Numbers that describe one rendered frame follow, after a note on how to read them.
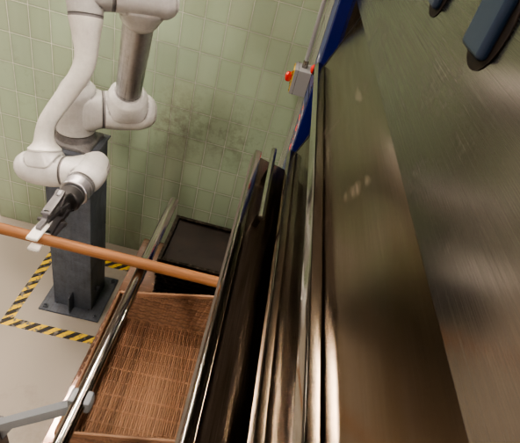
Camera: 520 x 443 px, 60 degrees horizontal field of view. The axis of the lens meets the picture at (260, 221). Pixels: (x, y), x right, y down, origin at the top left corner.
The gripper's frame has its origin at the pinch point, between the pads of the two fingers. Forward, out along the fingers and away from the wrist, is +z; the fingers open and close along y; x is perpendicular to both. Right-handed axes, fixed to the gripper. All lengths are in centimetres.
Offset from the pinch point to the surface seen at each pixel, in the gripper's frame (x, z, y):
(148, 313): -26, -26, 54
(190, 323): -42, -27, 55
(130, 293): -28.6, 9.6, 1.5
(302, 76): -61, -87, -30
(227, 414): -57, 48, -22
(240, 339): -56, 33, -22
